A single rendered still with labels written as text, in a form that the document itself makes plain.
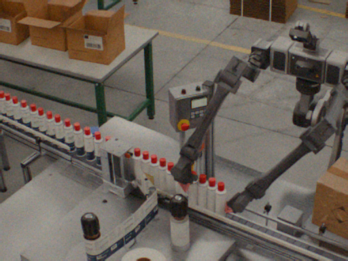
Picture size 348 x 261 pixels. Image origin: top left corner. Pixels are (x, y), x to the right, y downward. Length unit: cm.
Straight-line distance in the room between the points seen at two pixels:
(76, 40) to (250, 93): 178
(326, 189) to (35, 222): 146
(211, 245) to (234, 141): 225
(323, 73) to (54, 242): 156
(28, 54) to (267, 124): 200
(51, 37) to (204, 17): 258
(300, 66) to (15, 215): 164
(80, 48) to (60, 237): 195
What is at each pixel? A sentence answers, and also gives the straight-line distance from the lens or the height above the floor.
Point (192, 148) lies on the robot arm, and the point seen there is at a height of 128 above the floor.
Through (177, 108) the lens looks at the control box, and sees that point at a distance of 312.
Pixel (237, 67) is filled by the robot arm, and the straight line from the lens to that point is 301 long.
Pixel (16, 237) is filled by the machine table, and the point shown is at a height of 83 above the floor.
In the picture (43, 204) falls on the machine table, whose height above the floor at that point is 83.
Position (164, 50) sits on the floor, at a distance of 662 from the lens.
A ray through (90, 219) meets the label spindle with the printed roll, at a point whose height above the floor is 118.
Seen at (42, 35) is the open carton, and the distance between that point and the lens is 516.
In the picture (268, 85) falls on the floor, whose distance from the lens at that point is 606.
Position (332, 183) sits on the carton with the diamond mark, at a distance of 320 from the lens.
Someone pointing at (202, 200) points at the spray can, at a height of 95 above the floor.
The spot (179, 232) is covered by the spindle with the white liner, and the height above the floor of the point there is 101.
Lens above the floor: 312
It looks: 35 degrees down
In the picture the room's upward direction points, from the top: 1 degrees counter-clockwise
